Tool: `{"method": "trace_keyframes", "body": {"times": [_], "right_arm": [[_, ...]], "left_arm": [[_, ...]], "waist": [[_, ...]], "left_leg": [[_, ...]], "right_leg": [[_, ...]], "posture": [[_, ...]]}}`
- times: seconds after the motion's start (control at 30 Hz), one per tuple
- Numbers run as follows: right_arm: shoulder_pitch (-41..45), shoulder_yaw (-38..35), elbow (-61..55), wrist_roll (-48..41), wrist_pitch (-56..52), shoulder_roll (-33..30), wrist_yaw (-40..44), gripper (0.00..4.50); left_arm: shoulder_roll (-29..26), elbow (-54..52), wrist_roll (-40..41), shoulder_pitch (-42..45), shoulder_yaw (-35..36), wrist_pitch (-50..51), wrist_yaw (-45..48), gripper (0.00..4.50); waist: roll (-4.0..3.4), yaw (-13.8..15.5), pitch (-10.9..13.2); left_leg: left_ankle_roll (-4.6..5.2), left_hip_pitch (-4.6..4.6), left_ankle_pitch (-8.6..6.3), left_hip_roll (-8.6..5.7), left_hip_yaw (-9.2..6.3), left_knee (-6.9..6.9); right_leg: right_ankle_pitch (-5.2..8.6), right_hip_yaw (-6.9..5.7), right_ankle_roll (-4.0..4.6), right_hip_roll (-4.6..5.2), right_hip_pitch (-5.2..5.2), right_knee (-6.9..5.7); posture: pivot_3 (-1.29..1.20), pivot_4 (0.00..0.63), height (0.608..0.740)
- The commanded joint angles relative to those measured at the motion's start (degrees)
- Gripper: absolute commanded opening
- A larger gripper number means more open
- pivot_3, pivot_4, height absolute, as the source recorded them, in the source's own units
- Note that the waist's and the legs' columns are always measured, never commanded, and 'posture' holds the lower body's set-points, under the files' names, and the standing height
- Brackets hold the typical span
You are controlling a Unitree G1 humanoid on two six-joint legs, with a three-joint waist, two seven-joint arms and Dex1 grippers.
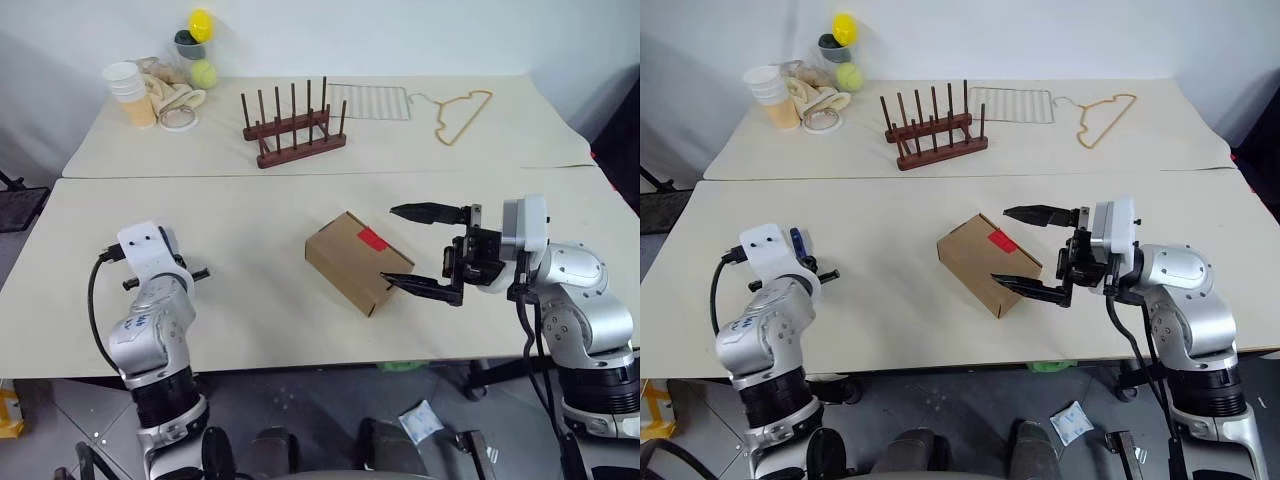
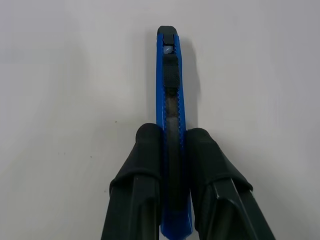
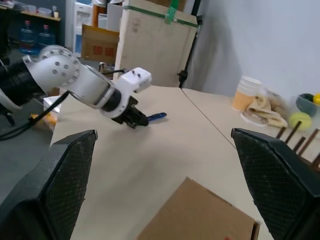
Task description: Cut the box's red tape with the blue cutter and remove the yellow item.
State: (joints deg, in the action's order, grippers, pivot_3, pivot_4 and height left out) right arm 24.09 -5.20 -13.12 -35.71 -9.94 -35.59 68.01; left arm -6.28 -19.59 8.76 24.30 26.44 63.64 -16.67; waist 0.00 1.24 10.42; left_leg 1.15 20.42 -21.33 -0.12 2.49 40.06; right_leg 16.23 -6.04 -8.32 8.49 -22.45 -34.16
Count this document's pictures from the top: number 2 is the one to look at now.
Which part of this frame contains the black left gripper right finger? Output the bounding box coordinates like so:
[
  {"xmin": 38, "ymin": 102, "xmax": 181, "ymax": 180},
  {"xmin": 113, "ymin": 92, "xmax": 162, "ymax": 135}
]
[{"xmin": 183, "ymin": 127, "xmax": 280, "ymax": 240}]

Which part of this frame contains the blue pen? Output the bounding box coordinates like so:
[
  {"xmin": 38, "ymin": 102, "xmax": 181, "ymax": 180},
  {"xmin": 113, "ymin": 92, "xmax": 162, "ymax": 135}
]
[{"xmin": 155, "ymin": 25, "xmax": 195, "ymax": 237}]

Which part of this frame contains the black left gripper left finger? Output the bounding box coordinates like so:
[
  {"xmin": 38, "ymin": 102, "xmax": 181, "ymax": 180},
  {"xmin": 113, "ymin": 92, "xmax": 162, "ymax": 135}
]
[{"xmin": 100, "ymin": 122, "xmax": 165, "ymax": 240}]

